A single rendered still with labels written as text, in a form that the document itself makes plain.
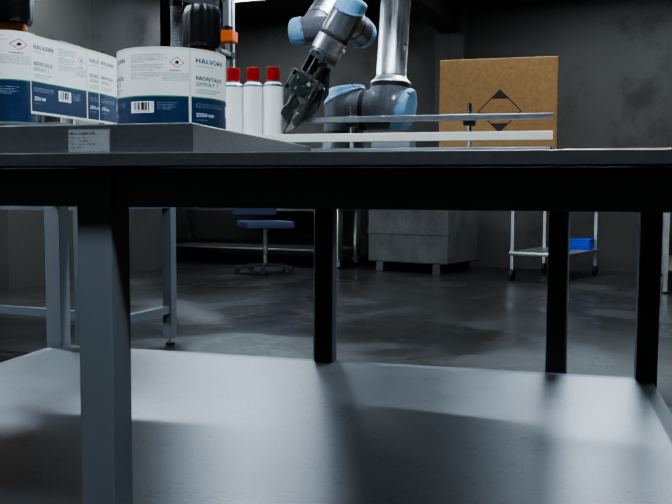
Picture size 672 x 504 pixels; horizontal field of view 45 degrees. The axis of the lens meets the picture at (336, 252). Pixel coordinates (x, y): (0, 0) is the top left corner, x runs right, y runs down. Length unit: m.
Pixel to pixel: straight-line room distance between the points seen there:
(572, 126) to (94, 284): 7.59
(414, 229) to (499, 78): 5.79
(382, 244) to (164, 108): 6.69
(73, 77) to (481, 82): 1.02
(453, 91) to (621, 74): 6.54
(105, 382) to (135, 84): 0.52
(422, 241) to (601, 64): 2.54
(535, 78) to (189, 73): 1.00
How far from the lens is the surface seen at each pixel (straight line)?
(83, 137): 1.39
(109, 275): 1.32
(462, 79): 2.19
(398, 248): 8.00
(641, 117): 8.62
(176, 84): 1.48
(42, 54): 1.69
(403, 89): 2.33
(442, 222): 7.78
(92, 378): 1.36
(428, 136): 1.94
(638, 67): 8.68
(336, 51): 2.01
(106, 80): 1.85
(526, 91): 2.17
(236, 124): 2.08
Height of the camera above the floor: 0.77
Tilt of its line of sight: 4 degrees down
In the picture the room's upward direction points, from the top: straight up
